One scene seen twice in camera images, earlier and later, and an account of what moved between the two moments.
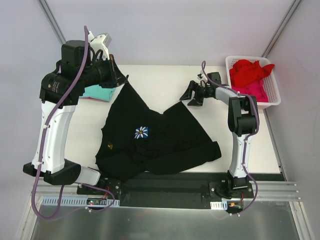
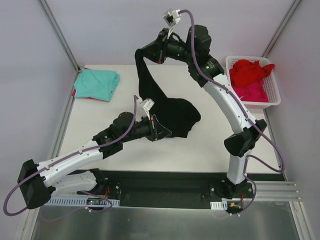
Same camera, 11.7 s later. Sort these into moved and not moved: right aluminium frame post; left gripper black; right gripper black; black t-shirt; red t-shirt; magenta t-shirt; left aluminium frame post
Moved: left gripper black; black t-shirt; right gripper black
Not moved: left aluminium frame post; right aluminium frame post; magenta t-shirt; red t-shirt
